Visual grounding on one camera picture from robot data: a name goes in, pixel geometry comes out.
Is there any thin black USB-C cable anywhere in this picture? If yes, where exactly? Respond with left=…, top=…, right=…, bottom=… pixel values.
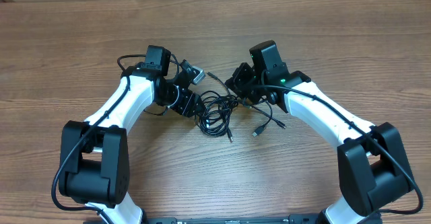
left=206, top=71, right=287, bottom=130

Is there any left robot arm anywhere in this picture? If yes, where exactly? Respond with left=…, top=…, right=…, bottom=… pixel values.
left=51, top=45, right=205, bottom=223

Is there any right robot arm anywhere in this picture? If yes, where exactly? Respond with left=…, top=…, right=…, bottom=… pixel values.
left=226, top=40, right=418, bottom=223

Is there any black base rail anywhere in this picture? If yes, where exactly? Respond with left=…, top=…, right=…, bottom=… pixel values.
left=143, top=213, right=329, bottom=224

